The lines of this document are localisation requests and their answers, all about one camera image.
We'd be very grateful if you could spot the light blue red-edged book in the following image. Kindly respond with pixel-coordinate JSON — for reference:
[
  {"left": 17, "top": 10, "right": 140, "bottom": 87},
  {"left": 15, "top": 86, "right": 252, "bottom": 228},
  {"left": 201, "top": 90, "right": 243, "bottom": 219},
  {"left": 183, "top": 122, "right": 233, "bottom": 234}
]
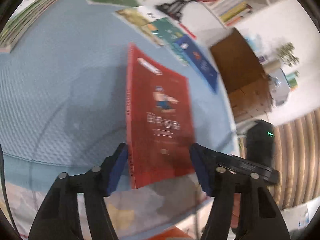
[{"left": 126, "top": 43, "right": 195, "bottom": 189}]

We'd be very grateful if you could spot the royal blue book underneath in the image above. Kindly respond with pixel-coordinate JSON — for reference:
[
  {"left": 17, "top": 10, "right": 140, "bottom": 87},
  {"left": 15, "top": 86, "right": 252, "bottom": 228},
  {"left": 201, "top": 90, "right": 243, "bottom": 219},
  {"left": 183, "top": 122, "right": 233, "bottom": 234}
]
[{"left": 174, "top": 35, "right": 218, "bottom": 93}]

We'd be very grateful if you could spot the white rabbit meadow book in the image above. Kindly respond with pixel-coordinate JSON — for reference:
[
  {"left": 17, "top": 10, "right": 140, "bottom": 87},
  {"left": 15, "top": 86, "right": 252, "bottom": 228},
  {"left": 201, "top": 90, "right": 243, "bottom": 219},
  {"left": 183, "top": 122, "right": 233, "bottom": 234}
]
[{"left": 113, "top": 6, "right": 165, "bottom": 47}]

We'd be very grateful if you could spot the stack of organized books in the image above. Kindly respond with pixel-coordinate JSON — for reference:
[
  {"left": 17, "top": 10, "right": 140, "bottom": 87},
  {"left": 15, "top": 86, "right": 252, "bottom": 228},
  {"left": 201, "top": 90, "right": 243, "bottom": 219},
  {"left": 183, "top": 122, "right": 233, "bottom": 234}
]
[{"left": 1, "top": 0, "right": 57, "bottom": 53}]

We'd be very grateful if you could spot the brown wooden cabinet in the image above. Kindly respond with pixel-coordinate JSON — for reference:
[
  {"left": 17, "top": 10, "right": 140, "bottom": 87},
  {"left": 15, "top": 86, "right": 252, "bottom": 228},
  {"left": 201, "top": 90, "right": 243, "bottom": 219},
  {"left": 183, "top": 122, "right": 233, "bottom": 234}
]
[{"left": 210, "top": 28, "right": 272, "bottom": 123}]

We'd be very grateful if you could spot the blue quilted table mat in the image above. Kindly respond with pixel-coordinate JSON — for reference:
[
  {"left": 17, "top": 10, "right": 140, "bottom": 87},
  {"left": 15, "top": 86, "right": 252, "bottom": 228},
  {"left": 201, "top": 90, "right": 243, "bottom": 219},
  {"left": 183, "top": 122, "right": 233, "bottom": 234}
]
[{"left": 0, "top": 0, "right": 238, "bottom": 239}]

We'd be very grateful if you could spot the red tassel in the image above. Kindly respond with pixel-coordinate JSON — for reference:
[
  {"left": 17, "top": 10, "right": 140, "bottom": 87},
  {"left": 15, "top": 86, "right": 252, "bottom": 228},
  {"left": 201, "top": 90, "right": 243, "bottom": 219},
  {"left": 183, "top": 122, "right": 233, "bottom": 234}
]
[{"left": 178, "top": 22, "right": 197, "bottom": 40}]

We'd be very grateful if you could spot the dark teal insect book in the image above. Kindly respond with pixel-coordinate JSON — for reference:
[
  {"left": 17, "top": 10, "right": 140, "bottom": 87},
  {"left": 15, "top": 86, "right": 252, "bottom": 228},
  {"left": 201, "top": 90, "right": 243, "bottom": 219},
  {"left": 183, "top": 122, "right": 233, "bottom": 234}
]
[{"left": 142, "top": 17, "right": 189, "bottom": 66}]

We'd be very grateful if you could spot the white bookshelf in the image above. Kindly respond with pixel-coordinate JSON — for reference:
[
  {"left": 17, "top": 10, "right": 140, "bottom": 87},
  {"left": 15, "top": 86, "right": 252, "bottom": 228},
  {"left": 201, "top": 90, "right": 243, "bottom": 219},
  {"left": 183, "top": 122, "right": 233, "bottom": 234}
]
[{"left": 143, "top": 0, "right": 282, "bottom": 33}]

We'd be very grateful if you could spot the black cable left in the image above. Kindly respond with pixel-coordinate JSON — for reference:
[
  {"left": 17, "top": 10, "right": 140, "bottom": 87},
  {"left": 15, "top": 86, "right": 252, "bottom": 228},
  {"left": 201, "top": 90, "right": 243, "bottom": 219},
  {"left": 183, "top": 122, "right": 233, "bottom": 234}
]
[{"left": 0, "top": 143, "right": 20, "bottom": 235}]

